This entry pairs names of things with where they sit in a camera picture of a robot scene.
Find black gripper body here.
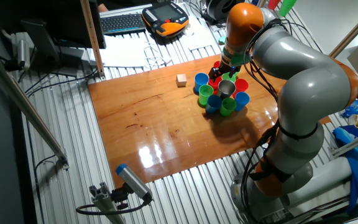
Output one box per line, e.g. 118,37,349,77
216,60,241,75

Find blue plastic cup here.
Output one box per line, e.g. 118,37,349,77
204,94,223,114
234,91,250,112
194,72,209,94

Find red cup stack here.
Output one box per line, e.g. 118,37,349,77
267,0,282,11

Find green cup stack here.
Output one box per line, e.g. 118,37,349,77
278,0,298,17

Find stainless steel cup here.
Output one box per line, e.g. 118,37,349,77
217,79,237,100

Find light wooden cube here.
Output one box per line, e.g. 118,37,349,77
175,73,188,88

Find white blank paper sheet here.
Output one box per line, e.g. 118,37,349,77
178,12,222,47

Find black filament spool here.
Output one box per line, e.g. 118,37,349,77
202,0,246,25

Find orange and black teach pendant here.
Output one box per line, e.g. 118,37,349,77
141,1,190,39

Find varnished wooden board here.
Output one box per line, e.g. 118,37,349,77
87,51,332,189

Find white printed paper sheet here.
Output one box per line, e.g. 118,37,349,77
98,32,175,73

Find black computer keyboard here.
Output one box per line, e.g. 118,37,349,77
99,4,153,35

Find blue tissue packet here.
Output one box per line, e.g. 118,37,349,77
341,98,358,118

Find aluminium profile bar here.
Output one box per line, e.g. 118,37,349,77
328,128,358,158

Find white roll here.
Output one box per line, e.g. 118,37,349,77
280,156,354,208

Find black computer monitor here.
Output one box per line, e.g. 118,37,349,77
0,0,107,78

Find silver cylinder device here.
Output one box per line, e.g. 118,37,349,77
16,39,32,71

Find white charger with cable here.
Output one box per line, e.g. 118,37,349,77
142,39,174,71

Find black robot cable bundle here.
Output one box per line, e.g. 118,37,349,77
240,18,291,223

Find wooden frame post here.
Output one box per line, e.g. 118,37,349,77
80,0,106,79

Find wooden frame beam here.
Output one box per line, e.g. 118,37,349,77
329,2,358,59

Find silver camera with blue end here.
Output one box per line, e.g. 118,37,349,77
115,163,154,203

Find black table cables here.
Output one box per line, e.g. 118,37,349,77
17,67,99,98

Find aluminium profile camera stand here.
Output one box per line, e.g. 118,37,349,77
88,182,127,224

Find black camera cable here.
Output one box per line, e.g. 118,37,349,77
75,198,151,217

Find aluminium frame strut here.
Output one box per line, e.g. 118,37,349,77
0,43,70,170

